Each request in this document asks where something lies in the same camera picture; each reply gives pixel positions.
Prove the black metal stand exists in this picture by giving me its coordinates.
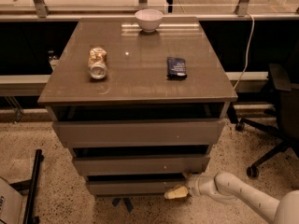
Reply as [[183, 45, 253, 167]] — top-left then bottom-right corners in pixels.
[[11, 149, 44, 224]]

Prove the grey drawer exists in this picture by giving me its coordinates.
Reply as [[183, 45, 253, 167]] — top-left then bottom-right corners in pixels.
[[72, 155, 210, 175], [53, 119, 224, 147], [86, 178, 187, 196]]

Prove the blue tape cross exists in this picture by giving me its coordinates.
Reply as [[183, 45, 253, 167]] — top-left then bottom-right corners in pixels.
[[112, 198, 134, 213]]

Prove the white ceramic bowl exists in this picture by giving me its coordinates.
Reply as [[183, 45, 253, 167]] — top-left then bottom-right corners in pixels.
[[135, 9, 164, 33]]

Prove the grey bottom drawer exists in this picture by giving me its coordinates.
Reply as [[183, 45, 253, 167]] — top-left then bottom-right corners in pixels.
[[86, 178, 187, 196]]

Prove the grey drawer cabinet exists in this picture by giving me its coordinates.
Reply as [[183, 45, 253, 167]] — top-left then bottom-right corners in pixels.
[[38, 20, 237, 184]]

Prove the grey top drawer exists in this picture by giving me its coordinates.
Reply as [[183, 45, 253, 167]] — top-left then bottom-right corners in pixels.
[[53, 119, 224, 147]]

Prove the white board with label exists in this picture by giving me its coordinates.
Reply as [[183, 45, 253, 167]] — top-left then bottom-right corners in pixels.
[[0, 177, 22, 224]]

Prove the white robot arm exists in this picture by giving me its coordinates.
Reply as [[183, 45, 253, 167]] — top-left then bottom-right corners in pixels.
[[164, 171, 299, 224]]

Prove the grey middle drawer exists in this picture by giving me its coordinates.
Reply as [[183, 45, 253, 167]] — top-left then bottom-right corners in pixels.
[[72, 155, 210, 175]]

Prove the dark blue snack packet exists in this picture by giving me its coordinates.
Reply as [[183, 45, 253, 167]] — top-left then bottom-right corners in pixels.
[[167, 57, 187, 80]]

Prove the white cable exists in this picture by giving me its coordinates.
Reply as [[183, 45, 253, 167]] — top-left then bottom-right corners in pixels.
[[233, 13, 256, 91]]

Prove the black office chair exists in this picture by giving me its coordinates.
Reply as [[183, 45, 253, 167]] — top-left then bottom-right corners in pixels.
[[235, 63, 299, 178]]

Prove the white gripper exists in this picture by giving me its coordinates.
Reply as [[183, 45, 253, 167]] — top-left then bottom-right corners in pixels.
[[164, 172, 216, 200]]

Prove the glass jar with white lid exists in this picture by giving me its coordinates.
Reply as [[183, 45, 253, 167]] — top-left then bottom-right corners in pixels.
[[88, 47, 107, 79]]

